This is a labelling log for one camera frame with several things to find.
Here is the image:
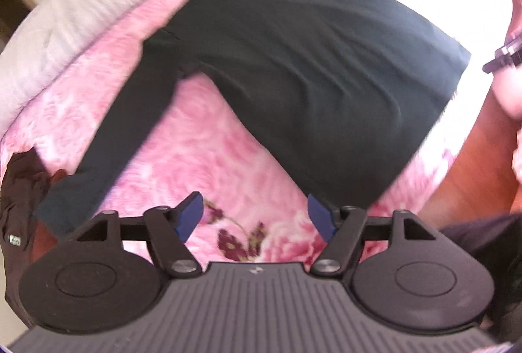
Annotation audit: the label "pink floral bed blanket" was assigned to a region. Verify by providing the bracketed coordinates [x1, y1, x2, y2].
[0, 0, 510, 268]

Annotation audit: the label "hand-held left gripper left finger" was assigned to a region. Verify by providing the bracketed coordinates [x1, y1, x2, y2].
[61, 192, 204, 278]

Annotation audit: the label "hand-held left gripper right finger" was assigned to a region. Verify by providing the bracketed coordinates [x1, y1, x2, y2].
[308, 194, 445, 278]

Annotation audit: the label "rust red garment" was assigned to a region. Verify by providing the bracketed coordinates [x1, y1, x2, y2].
[30, 169, 69, 252]

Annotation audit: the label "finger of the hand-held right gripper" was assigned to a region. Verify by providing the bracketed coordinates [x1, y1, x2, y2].
[483, 36, 522, 74]

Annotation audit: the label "striped white quilt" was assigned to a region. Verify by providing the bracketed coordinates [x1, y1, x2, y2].
[0, 0, 205, 129]

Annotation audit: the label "dark teal long-sleeved shirt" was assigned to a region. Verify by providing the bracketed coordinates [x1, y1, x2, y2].
[35, 0, 471, 237]

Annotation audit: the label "dark brown garment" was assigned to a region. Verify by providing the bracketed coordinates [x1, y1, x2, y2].
[0, 147, 55, 256]

